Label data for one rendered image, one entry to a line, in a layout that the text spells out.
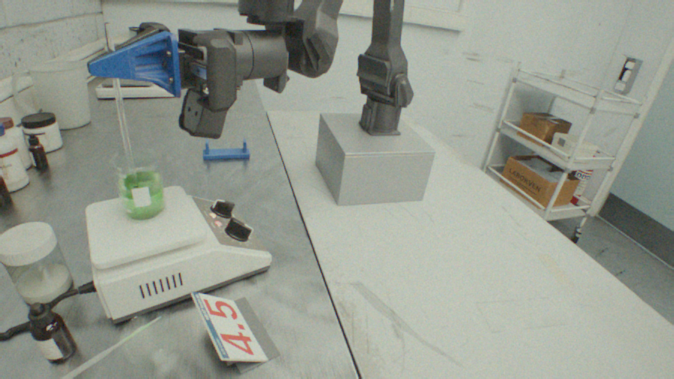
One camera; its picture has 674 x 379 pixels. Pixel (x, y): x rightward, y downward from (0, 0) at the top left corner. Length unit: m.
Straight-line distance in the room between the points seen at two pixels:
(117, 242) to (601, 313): 0.63
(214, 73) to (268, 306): 0.27
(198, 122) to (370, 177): 0.32
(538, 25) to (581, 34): 0.46
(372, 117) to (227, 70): 0.38
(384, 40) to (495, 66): 1.93
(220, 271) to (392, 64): 0.40
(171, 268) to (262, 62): 0.25
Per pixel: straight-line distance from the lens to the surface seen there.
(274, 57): 0.41
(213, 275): 0.42
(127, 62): 0.35
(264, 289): 0.44
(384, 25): 0.58
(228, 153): 0.76
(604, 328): 0.58
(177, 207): 0.44
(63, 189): 0.73
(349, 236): 0.54
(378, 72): 0.58
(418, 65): 2.14
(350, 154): 0.56
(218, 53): 0.29
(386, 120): 0.63
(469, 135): 2.54
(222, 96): 0.30
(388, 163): 0.59
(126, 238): 0.40
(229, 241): 0.42
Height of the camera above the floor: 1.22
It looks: 30 degrees down
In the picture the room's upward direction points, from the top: 8 degrees clockwise
